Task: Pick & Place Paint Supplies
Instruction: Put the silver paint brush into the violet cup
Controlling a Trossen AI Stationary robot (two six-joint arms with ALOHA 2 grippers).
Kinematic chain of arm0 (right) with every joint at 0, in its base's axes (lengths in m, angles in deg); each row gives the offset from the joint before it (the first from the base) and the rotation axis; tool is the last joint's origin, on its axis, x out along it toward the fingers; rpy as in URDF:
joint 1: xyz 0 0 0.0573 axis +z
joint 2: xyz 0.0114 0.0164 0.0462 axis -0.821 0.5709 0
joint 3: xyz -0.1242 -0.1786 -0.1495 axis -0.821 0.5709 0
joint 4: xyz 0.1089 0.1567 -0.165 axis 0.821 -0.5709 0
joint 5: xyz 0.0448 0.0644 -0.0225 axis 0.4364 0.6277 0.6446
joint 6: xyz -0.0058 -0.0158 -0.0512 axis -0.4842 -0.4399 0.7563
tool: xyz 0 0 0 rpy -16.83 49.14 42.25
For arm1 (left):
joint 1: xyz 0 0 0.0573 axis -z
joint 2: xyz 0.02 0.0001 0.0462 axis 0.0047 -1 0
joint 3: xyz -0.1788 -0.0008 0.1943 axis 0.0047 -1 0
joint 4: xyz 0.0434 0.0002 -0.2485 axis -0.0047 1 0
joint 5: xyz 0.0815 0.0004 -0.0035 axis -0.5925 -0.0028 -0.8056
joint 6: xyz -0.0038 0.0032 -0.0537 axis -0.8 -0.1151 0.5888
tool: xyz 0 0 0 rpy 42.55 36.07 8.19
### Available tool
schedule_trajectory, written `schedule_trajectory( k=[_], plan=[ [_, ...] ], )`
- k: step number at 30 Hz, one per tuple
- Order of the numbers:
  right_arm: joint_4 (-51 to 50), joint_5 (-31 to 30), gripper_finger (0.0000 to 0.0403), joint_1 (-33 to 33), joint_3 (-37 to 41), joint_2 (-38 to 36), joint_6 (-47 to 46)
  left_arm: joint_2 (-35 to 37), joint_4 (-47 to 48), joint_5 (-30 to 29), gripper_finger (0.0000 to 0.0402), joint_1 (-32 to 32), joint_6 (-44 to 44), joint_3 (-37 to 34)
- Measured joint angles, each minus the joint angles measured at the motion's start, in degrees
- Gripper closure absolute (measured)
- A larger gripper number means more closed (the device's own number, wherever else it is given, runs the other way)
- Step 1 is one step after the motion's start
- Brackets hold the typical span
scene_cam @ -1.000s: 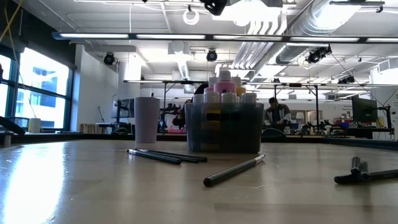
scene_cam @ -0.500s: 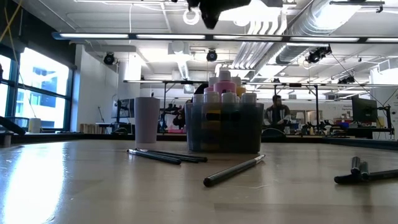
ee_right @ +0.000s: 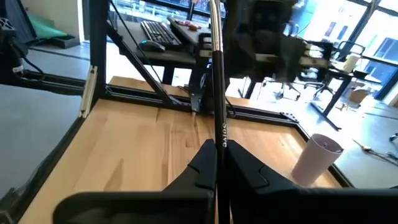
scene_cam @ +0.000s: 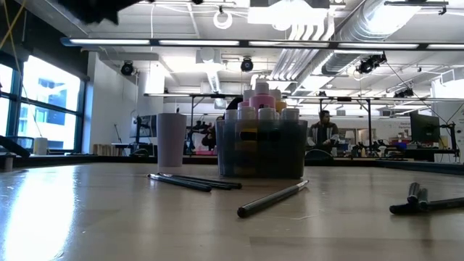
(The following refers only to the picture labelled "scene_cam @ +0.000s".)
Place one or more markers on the black background monitor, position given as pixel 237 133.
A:
pixel 145 127

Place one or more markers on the translucent grey plastic bin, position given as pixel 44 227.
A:
pixel 261 159

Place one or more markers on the black background robot arm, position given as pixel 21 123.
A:
pixel 208 139

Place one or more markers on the black ceiling camera cluster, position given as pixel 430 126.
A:
pixel 368 65

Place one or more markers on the small green paint bottle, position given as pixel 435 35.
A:
pixel 290 114

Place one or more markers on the light wooden blocks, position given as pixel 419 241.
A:
pixel 103 149

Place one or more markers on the small teal paint bottle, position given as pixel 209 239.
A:
pixel 267 114

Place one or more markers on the black round ceiling camera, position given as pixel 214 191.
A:
pixel 247 64
pixel 127 68

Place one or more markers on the lilac plastic cup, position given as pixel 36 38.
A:
pixel 171 139

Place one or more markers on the black desktop monitor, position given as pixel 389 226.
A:
pixel 425 127

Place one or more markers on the black markers at right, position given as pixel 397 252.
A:
pixel 449 203

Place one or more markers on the person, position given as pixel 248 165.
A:
pixel 323 134

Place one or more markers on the black equipment stand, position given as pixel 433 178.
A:
pixel 452 141

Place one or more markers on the white canister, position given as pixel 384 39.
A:
pixel 40 145

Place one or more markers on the cluttered background workbench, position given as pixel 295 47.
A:
pixel 380 150

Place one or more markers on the pink background tray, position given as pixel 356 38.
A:
pixel 204 152

